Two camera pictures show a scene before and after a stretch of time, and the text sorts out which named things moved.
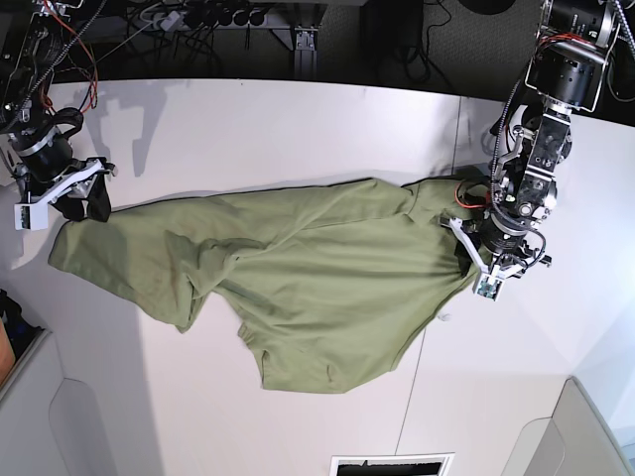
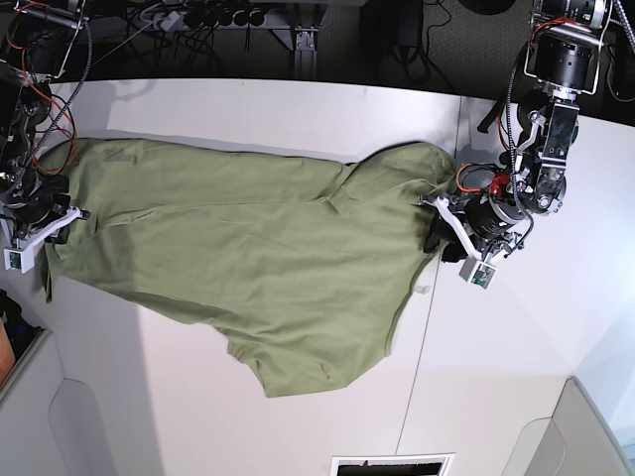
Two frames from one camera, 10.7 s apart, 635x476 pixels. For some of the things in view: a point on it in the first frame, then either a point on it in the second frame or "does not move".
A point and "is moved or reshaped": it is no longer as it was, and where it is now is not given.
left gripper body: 51,172 to 43,213
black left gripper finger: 71,208 to 60,236
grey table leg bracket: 305,55 does not move
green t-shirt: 331,285 is moved or reshaped
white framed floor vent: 413,464 does not move
